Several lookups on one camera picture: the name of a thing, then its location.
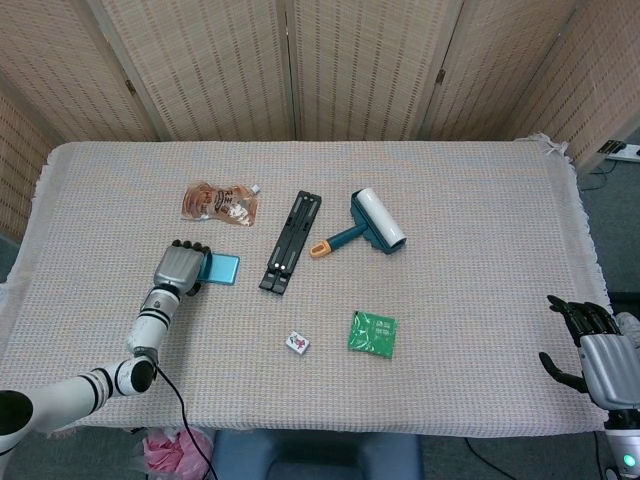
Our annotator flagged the blue grey chair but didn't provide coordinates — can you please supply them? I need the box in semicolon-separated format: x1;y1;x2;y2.
210;429;424;480

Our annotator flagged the white mahjong tile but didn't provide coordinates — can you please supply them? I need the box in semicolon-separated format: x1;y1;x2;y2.
284;330;314;357

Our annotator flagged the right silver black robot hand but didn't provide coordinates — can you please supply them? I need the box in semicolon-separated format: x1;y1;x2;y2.
538;294;640;407

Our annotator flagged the white power strip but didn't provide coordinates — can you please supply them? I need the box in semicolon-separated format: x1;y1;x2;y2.
602;141;640;162

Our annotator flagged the beige woven tablecloth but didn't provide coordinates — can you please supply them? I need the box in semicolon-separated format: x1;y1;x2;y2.
0;132;612;438

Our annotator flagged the blue smartphone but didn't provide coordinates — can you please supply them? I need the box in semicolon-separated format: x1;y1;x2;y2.
194;253;241;288

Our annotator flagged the black floor cable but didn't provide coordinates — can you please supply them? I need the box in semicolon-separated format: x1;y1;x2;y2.
464;430;606;480

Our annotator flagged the brown snack pouch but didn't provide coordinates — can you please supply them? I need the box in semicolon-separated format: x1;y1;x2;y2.
180;182;263;227

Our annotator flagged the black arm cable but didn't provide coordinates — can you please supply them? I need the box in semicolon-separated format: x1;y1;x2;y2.
152;363;219;480

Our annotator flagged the bamboo folding screen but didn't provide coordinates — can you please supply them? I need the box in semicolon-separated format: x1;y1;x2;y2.
0;0;640;246

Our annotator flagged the black folding stand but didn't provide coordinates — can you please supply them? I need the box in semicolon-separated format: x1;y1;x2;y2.
258;190;322;298

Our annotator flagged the green foil sachet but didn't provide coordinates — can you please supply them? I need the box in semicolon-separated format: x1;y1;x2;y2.
347;310;398;360

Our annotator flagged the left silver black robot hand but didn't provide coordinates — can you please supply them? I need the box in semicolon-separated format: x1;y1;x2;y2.
152;239;215;297

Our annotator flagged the teal lint roller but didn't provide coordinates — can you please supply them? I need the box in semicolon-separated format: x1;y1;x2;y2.
308;187;408;259

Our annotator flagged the pink plastic bag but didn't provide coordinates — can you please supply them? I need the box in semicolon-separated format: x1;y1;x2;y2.
143;427;214;479

